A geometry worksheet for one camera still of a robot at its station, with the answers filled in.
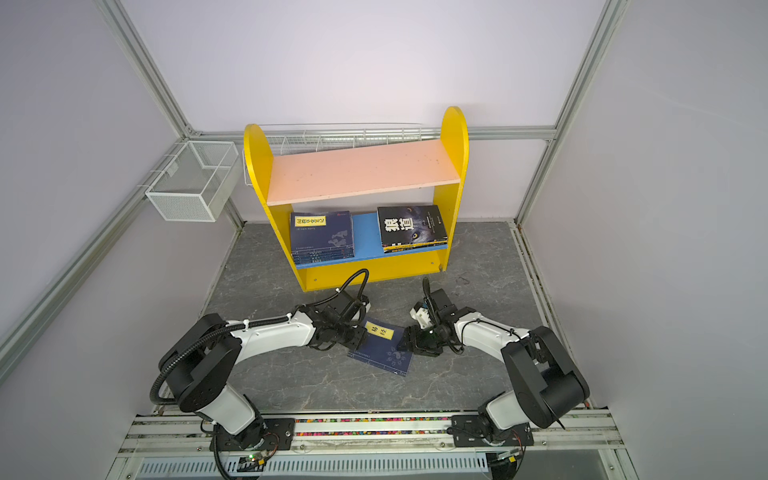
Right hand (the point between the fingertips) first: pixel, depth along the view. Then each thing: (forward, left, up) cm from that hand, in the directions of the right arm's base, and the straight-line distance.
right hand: (407, 351), depth 86 cm
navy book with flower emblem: (+2, +8, 0) cm, 8 cm away
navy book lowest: (+28, +25, +19) cm, 43 cm away
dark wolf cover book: (+33, -1, +17) cm, 37 cm away
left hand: (+4, +14, 0) cm, 14 cm away
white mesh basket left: (+47, +69, +24) cm, 88 cm away
